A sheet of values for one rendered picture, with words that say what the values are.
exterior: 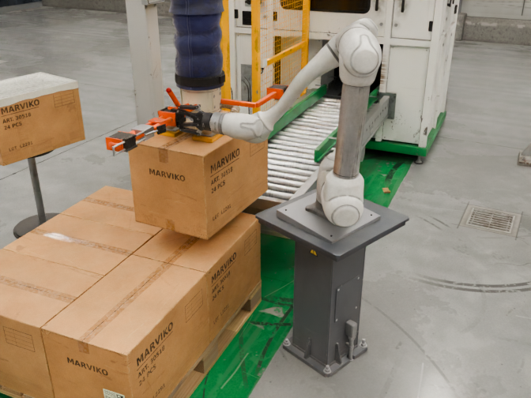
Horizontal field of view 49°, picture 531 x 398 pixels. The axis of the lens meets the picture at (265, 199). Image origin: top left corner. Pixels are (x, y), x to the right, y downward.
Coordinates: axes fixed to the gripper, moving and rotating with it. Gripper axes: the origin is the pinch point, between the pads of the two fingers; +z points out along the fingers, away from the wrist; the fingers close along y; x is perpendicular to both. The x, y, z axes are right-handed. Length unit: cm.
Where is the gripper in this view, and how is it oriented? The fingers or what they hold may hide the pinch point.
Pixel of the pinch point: (171, 116)
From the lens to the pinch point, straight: 255.2
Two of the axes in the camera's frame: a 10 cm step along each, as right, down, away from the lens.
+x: 3.9, -4.0, 8.3
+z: -9.2, -1.7, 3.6
